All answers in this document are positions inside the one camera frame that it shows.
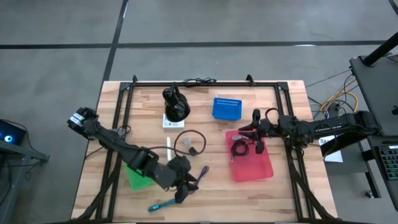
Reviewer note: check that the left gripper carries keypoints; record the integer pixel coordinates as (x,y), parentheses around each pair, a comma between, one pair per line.
(179,165)

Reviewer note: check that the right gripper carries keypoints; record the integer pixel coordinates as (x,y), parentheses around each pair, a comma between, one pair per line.
(269,129)

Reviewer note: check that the black cube charger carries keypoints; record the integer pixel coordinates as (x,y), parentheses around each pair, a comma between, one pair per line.
(193,152)

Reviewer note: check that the red plastic bin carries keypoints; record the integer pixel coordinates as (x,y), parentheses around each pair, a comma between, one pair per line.
(252,169)

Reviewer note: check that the small clear plastic adapter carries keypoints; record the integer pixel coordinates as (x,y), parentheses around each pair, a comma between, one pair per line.
(187,142)

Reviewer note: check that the thin white printed box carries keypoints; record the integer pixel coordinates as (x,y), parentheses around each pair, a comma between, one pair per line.
(168,144)

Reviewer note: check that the small white box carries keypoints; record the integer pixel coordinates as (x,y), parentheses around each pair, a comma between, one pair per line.
(174,125)

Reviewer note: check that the black gooseneck desk lamp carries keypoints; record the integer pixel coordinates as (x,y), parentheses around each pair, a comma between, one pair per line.
(177,109)

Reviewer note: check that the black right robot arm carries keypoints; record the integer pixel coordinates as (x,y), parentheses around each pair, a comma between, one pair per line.
(329,127)

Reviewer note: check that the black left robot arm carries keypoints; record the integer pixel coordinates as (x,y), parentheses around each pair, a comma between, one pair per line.
(115,141)

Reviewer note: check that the blue plastic basket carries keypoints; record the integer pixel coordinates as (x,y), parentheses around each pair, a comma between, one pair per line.
(227,109)

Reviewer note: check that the green plastic basket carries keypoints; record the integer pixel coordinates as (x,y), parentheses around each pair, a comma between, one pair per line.
(136,182)

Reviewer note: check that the black power brick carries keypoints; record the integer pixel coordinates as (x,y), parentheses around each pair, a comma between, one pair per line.
(334,109)

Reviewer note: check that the white paper sheet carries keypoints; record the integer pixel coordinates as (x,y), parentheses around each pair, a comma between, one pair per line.
(334,157)

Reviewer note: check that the grey cart top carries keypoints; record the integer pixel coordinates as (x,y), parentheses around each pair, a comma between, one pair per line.
(379,93)

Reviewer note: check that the grey caster wheel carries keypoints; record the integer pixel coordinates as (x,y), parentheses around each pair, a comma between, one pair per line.
(369,194)

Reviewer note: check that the computer keyboard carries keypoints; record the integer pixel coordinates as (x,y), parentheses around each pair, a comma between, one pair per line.
(390,160)

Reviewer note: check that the black pole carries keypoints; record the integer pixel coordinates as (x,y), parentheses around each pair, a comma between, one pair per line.
(381,51)

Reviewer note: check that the grey metal stand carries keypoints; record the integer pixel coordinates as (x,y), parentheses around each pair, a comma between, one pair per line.
(18,151)

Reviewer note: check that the computer with blue light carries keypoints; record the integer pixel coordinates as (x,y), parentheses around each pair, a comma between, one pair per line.
(9,132)

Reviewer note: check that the black frame clamp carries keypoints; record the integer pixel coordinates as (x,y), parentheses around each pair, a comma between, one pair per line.
(249,78)
(134,78)

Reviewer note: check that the black aluminium frame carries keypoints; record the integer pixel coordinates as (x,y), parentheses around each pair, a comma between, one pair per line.
(202,84)

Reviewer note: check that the black cart frame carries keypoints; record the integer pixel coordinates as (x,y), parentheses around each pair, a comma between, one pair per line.
(373,174)

